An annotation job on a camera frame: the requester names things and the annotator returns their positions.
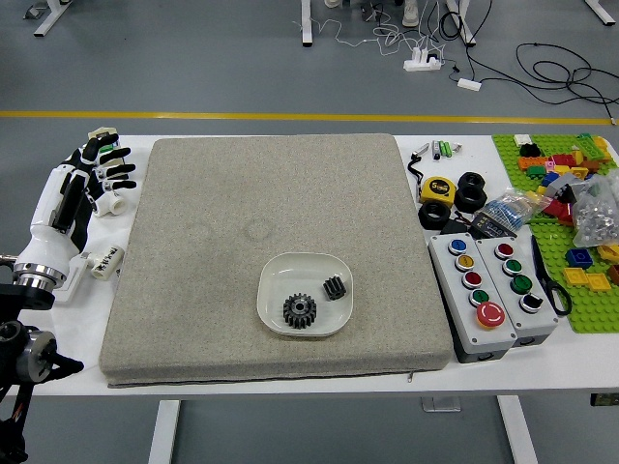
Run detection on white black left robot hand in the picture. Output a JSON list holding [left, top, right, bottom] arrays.
[[14, 135, 139, 305]]

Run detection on big black gear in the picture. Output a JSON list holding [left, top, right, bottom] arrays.
[[280, 293, 318, 333]]

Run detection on small black gear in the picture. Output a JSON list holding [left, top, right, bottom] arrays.
[[321, 275, 346, 303]]

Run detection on grey five-button control box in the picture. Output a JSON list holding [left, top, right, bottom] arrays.
[[427, 232, 518, 364]]

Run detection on grey four-button control box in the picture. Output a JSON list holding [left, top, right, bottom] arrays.
[[476, 235, 560, 349]]

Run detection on white pipe piece with writing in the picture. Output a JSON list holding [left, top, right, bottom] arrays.
[[90, 243, 129, 281]]

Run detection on white pipe tee fitting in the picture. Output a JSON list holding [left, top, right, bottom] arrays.
[[91, 185, 130, 219]]

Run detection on white background table leg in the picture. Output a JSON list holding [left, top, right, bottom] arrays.
[[583, 0, 619, 27], [300, 0, 321, 48], [33, 0, 72, 38], [446, 0, 478, 47]]

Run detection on white square plate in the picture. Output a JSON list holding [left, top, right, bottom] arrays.
[[254, 251, 355, 338]]

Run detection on grey-brown mat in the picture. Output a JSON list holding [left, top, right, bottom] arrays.
[[99, 132, 452, 389]]

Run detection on yellow tape measure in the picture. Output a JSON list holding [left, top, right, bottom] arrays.
[[418, 175, 457, 205]]

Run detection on white power strip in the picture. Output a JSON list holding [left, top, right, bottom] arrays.
[[403, 47, 444, 73]]

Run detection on black device with display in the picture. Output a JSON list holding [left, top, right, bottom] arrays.
[[471, 212, 518, 241]]

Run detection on bag of blue-white parts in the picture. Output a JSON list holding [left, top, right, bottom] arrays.
[[476, 188, 544, 234]]

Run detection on red toy brick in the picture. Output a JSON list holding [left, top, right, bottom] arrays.
[[545, 199, 575, 222]]

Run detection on blue square brick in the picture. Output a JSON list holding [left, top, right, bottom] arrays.
[[566, 247, 594, 269]]

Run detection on green brick baseplate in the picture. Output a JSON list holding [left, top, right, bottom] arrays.
[[491, 132, 619, 334]]

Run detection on bag of silver metal parts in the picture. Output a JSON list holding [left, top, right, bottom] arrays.
[[570, 168, 619, 247]]

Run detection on long green toy brick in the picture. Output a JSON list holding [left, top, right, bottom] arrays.
[[575, 133, 602, 159]]

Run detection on beige switch box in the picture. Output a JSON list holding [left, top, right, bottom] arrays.
[[89, 127, 129, 183]]

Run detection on silver stick with black lanyard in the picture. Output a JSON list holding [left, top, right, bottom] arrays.
[[408, 143, 432, 195]]

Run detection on white tangled cable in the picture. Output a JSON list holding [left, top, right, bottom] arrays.
[[291, 3, 450, 58]]

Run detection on black flat holder with wires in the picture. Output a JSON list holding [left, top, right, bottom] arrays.
[[440, 216, 478, 239]]

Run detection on grey bracket under table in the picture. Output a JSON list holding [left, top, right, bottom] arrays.
[[420, 395, 462, 414]]

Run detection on black cable to adapter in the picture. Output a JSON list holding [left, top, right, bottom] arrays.
[[437, 0, 494, 84]]

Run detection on black-handled scissors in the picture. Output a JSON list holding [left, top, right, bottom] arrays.
[[530, 234, 574, 318]]

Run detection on long looped black cable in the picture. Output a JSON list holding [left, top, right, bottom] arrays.
[[515, 42, 619, 123]]

